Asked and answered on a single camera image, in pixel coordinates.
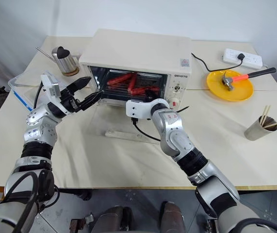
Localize steel kettle with heart lid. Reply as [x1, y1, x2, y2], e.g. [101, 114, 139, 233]
[51, 46, 81, 73]

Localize clear plastic box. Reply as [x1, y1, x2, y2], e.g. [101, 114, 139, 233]
[7, 69, 47, 112]

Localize black oven power cord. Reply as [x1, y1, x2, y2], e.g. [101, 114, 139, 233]
[191, 51, 243, 73]

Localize red sausages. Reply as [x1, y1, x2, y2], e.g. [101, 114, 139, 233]
[101, 68, 165, 100]

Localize hammer with orange handle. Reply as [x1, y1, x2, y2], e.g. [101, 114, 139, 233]
[222, 67, 277, 92]

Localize thin black cord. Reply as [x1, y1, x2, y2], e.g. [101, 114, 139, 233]
[176, 105, 191, 114]

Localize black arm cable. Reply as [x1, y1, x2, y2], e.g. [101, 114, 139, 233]
[0, 82, 44, 233]
[130, 117, 274, 233]

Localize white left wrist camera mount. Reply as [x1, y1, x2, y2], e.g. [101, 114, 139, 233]
[40, 72, 68, 116]

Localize steel cup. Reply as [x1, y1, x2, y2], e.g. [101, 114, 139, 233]
[244, 116, 277, 142]

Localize glass toaster oven door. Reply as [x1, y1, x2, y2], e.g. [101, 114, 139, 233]
[89, 98, 164, 145]

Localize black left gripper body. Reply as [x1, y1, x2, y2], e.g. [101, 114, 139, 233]
[59, 87, 83, 114]

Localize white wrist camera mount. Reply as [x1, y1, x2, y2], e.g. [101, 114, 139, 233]
[40, 72, 68, 116]
[125, 99, 159, 120]

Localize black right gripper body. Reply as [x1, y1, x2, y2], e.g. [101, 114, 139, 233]
[145, 88, 162, 101]

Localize large oven control knob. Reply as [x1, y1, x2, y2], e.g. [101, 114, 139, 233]
[168, 97, 182, 109]

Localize yellow plate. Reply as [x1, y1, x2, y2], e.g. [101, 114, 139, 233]
[206, 70, 254, 102]

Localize white toaster oven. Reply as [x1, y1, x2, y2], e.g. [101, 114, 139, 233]
[78, 28, 194, 109]

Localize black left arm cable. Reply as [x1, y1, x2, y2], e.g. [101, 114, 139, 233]
[0, 82, 44, 233]

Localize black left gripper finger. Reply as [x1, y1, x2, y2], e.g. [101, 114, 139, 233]
[67, 76, 92, 94]
[79, 90, 103, 111]

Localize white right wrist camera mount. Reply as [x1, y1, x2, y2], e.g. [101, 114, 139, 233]
[125, 99, 159, 120]

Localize white power strip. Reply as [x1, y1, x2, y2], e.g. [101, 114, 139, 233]
[222, 48, 263, 68]

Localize red sausage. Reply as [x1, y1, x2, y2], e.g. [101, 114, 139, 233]
[131, 86, 159, 96]
[127, 72, 138, 94]
[107, 73, 132, 86]

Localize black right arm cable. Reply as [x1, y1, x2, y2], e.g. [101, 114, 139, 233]
[130, 117, 274, 233]

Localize blue flat strip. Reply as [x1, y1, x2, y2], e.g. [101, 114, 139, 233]
[12, 89, 33, 110]

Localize round wooden coaster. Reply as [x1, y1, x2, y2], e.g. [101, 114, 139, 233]
[61, 67, 81, 77]

